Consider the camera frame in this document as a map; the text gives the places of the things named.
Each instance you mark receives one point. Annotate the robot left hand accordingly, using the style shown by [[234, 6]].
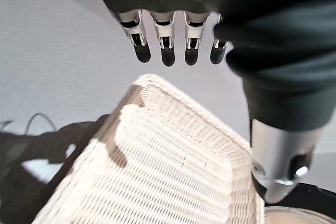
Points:
[[262, 51]]

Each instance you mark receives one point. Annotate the white wicker laundry basket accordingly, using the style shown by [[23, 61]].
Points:
[[168, 161]]

